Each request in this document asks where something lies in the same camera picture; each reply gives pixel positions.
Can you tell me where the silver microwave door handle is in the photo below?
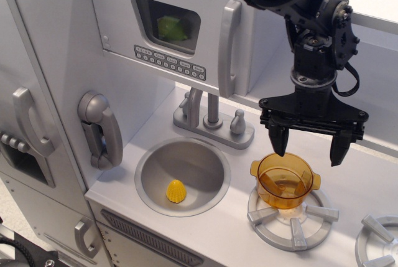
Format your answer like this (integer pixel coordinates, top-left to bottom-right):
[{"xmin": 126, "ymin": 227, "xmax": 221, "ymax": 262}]
[{"xmin": 218, "ymin": 0, "xmax": 242, "ymax": 98}]

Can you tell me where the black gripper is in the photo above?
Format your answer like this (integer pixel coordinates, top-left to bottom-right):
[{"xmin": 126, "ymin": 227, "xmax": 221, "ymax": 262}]
[{"xmin": 259, "ymin": 88, "xmax": 369, "ymax": 167}]

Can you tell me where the grey toy telephone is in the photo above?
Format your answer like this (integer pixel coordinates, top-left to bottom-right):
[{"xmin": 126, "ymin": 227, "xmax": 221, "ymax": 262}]
[{"xmin": 78, "ymin": 91, "xmax": 123, "ymax": 171}]

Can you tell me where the silver fridge door handle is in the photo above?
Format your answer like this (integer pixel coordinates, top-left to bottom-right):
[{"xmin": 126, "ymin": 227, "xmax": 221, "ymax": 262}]
[{"xmin": 12, "ymin": 87, "xmax": 54, "ymax": 157}]

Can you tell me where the green toy vegetable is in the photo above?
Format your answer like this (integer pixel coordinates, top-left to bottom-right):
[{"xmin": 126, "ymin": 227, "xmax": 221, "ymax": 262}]
[{"xmin": 157, "ymin": 16, "xmax": 188, "ymax": 41}]

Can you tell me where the yellow toy corn piece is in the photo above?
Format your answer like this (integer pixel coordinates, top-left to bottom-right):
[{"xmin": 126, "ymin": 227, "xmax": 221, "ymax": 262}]
[{"xmin": 166, "ymin": 179, "xmax": 187, "ymax": 204}]

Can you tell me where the silver toy faucet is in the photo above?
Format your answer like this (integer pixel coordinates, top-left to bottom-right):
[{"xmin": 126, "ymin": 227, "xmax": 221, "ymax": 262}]
[{"xmin": 173, "ymin": 88, "xmax": 254, "ymax": 150}]

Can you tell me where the round steel sink bowl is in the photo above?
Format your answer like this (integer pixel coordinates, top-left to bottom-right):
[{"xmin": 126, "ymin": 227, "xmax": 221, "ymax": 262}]
[{"xmin": 134, "ymin": 138, "xmax": 231, "ymax": 217}]

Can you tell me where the silver lower fridge handle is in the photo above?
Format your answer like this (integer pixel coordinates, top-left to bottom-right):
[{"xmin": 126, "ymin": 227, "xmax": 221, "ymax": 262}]
[{"xmin": 74, "ymin": 217, "xmax": 100, "ymax": 259}]

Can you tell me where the grey toy microwave door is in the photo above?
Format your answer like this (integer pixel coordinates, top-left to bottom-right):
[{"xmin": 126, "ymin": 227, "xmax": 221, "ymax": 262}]
[{"xmin": 93, "ymin": 0, "xmax": 254, "ymax": 97}]

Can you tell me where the black object bottom left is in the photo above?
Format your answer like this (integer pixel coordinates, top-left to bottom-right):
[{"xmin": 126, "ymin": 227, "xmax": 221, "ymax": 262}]
[{"xmin": 1, "ymin": 219, "xmax": 65, "ymax": 266}]

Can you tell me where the silver stove burner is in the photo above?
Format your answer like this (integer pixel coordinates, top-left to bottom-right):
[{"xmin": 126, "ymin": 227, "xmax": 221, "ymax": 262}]
[
  {"xmin": 247, "ymin": 190, "xmax": 340, "ymax": 252},
  {"xmin": 355, "ymin": 215, "xmax": 397, "ymax": 266}
]

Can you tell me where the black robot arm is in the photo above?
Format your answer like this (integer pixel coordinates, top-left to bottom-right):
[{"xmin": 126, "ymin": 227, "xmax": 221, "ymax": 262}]
[{"xmin": 243, "ymin": 0, "xmax": 369, "ymax": 166}]

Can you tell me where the grey ice dispenser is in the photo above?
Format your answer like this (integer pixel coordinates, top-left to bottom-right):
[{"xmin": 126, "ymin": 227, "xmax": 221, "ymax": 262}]
[{"xmin": 1, "ymin": 131, "xmax": 55, "ymax": 188}]

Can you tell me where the orange transparent toy pot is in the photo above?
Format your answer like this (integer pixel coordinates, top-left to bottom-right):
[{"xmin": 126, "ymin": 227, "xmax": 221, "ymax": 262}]
[{"xmin": 250, "ymin": 152, "xmax": 321, "ymax": 210}]

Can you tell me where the grey oven vent panel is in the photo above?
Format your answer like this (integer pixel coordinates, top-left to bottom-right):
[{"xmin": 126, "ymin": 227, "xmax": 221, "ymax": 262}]
[{"xmin": 101, "ymin": 210, "xmax": 203, "ymax": 266}]

